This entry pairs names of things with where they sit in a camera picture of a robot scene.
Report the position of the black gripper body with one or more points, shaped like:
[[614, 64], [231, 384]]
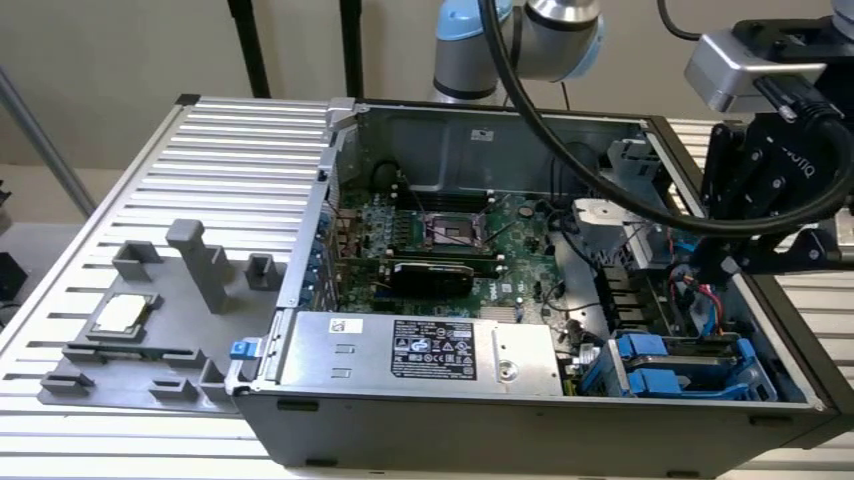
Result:
[[768, 175]]

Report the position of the hard disk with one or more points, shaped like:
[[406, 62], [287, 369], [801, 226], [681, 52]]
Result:
[[644, 346]]

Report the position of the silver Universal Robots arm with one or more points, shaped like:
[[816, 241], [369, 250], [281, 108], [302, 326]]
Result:
[[467, 50]]

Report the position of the grey plastic disk bay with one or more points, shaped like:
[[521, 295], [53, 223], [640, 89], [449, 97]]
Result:
[[754, 385]]

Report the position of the metal drive cage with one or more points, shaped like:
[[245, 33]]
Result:
[[604, 215]]

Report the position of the green motherboard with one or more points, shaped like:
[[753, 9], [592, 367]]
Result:
[[528, 260]]

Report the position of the silver chipset heatsink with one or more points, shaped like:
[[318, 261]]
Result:
[[501, 314]]

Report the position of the CPU socket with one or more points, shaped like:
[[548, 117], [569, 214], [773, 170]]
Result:
[[454, 231]]

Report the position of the black RAM slot row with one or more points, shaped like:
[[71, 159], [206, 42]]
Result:
[[441, 197], [441, 255]]

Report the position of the black graphics card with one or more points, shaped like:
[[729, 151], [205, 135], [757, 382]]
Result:
[[430, 280]]

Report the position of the open black PC case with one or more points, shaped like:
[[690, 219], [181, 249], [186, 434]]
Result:
[[508, 435]]

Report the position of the silver power supply unit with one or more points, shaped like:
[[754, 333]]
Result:
[[374, 360]]

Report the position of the black stand pole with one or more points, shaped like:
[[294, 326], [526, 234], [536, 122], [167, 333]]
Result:
[[351, 50], [253, 50]]

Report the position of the blue case latch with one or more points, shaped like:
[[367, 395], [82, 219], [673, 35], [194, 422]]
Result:
[[243, 349]]

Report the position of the grey parts rack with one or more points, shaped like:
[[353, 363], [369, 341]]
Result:
[[174, 320]]

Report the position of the silver CPU chip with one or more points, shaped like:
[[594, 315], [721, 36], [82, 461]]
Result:
[[123, 314]]

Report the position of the grey metal pole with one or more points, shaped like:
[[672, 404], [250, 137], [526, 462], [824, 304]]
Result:
[[47, 145]]

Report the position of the black box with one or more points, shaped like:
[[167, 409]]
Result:
[[10, 275]]

